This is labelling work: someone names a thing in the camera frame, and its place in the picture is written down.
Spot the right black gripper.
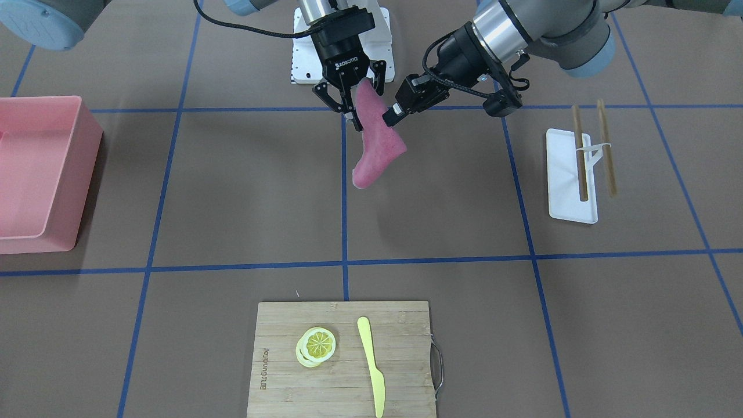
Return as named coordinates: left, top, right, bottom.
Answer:
left=308, top=7, right=387, bottom=132

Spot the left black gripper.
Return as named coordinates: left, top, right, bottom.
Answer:
left=382, top=22, right=525, bottom=128

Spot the pink fleece cloth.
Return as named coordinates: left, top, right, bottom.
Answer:
left=351, top=78, right=407, bottom=189

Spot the thick wooden rod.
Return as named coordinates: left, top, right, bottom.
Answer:
left=571, top=104, right=589, bottom=202

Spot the white rectangular tray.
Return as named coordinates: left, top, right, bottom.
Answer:
left=546, top=129, right=598, bottom=225

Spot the white hook on tray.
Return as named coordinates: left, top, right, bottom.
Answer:
left=576, top=142, right=612, bottom=172

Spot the thin wooden rod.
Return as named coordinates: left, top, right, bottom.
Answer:
left=597, top=98, right=618, bottom=198

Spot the yellow toy lemon slice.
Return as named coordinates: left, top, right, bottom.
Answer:
left=295, top=326, right=337, bottom=368

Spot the yellow plastic knife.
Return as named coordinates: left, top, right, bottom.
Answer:
left=356, top=316, right=387, bottom=417

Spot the bamboo cutting board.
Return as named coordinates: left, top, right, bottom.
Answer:
left=246, top=301, right=437, bottom=417

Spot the pink plastic bin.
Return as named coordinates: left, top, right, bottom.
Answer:
left=1, top=96, right=103, bottom=255

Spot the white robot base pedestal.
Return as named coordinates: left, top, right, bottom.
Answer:
left=290, top=1, right=395, bottom=88

